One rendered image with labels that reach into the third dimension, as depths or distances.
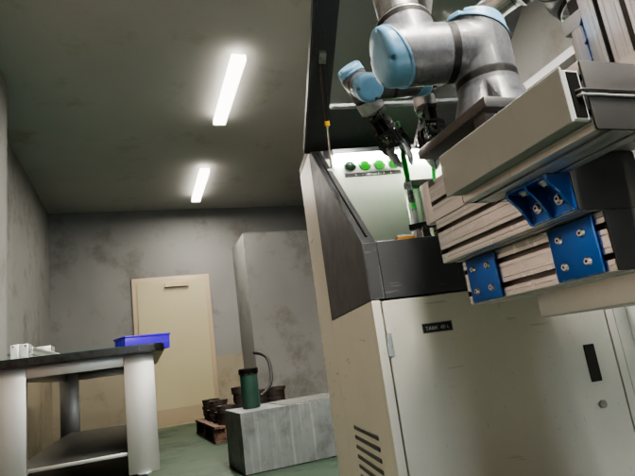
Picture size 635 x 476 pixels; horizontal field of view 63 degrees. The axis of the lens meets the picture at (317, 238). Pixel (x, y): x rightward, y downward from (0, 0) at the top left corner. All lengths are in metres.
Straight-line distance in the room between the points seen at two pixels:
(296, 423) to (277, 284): 4.06
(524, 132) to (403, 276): 0.79
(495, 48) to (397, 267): 0.64
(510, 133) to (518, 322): 0.89
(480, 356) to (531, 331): 0.17
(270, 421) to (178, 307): 4.77
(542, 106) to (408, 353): 0.87
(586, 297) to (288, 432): 2.91
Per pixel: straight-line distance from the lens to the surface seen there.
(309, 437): 3.75
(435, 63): 1.03
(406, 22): 1.06
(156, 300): 8.20
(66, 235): 8.52
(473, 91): 1.03
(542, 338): 1.58
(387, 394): 1.40
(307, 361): 7.56
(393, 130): 1.59
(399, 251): 1.44
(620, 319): 1.73
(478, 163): 0.79
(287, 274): 7.62
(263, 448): 3.67
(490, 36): 1.08
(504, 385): 1.52
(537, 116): 0.70
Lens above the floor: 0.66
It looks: 13 degrees up
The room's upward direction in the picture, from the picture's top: 8 degrees counter-clockwise
